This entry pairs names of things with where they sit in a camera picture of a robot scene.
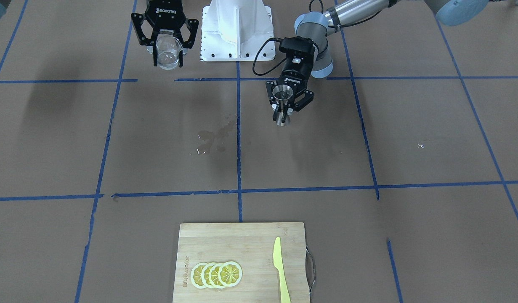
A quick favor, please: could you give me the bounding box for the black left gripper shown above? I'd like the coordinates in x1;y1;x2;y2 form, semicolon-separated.
266;57;314;122

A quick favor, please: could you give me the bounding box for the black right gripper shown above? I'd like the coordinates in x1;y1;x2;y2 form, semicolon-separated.
130;0;199;68

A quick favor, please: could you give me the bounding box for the steel double jigger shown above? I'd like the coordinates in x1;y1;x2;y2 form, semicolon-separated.
272;85;293;127

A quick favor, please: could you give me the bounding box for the clear glass cup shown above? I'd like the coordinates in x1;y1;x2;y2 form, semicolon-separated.
156;33;181;70

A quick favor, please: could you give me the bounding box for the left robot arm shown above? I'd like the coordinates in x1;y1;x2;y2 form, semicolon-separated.
265;0;396;126

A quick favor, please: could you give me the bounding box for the bamboo cutting board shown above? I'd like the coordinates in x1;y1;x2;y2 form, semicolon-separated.
173;222;311;303

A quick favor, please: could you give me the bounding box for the yellow plastic knife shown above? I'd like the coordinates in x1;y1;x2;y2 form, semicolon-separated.
273;237;291;303

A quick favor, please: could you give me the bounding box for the lemon slice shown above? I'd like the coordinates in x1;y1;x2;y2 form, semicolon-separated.
218;261;243;287
200;262;216;288
207;263;226;289
191;262;207;289

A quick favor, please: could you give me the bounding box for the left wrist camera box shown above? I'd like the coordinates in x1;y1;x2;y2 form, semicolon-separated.
279;36;319;61

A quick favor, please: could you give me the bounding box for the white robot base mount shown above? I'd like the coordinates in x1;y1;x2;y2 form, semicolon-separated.
200;0;276;62

